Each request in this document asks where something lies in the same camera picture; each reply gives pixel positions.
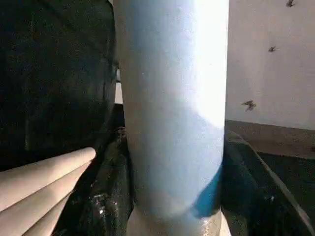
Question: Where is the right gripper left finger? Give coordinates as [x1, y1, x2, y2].
[58, 129, 133, 236]

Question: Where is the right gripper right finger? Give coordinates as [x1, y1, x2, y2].
[221, 132, 315, 236]

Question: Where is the black plastic mat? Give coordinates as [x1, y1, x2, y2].
[0, 0, 315, 234]

